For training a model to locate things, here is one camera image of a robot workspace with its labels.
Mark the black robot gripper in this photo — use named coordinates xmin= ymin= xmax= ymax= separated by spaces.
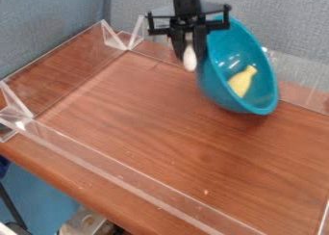
xmin=147 ymin=0 xmax=232 ymax=65

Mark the white plush mushroom red cap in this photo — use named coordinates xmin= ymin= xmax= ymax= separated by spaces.
xmin=183 ymin=33 xmax=199 ymax=71

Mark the blue plastic bowl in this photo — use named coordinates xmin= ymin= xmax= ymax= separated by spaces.
xmin=196 ymin=17 xmax=278 ymax=116

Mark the yellow plush toy in bowl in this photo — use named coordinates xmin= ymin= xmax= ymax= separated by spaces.
xmin=228 ymin=65 xmax=257 ymax=97

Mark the clear acrylic barrier frame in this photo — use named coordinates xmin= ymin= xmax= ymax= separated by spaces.
xmin=0 ymin=22 xmax=329 ymax=235

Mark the grey metal bracket below table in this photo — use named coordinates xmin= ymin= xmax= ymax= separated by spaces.
xmin=57 ymin=207 xmax=115 ymax=235

